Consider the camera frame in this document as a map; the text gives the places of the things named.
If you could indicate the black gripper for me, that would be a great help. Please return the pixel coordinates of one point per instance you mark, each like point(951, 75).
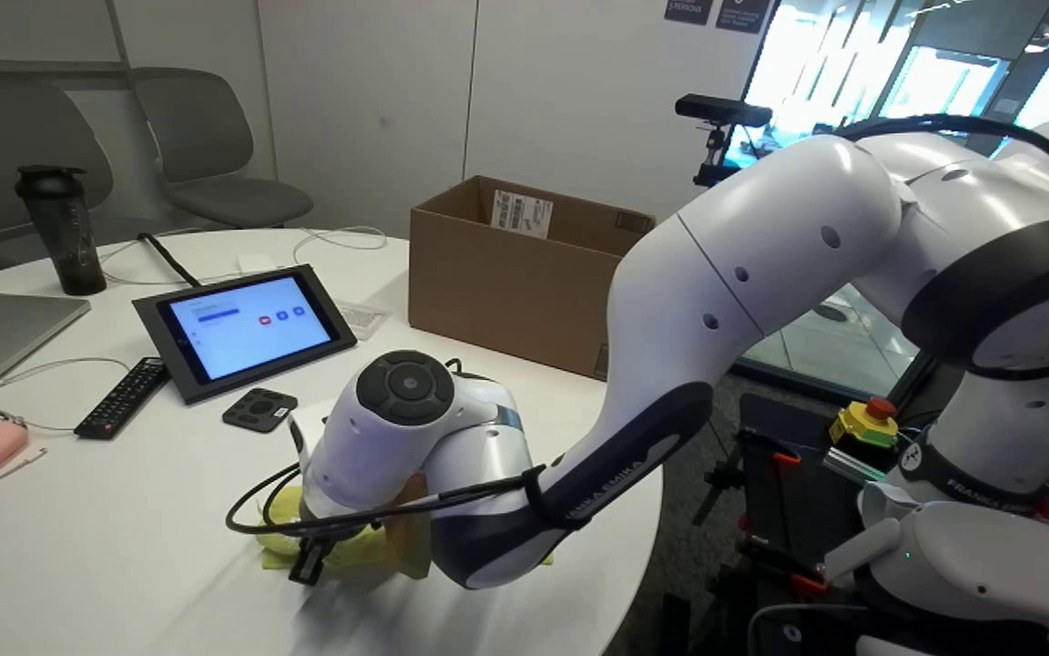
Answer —
point(310, 561)

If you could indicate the yellow-green towel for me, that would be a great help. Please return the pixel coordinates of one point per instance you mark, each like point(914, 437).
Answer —
point(353, 540)

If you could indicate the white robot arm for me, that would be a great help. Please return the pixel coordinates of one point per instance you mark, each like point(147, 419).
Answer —
point(942, 240)

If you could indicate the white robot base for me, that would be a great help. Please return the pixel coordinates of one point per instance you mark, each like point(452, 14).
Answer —
point(950, 561)

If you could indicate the brown cardboard box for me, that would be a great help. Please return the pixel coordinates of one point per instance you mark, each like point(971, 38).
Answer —
point(519, 272)

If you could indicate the small black square device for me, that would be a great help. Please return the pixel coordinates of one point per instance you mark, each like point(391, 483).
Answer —
point(259, 410)

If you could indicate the black tablet with blue screen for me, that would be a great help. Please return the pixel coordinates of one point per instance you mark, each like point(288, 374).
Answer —
point(236, 332)

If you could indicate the black remote control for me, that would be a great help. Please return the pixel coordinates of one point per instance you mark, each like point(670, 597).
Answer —
point(120, 404)

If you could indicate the dark drinking bottle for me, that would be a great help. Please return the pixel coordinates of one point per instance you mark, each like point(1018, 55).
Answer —
point(56, 206)

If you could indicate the grey office chair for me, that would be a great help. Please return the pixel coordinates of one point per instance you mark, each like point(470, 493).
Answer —
point(202, 149)

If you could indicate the red yellow emergency stop button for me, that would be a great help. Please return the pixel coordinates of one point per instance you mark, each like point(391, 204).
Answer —
point(866, 425)

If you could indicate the black camera on stand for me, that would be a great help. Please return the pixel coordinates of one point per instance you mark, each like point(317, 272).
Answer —
point(721, 115)

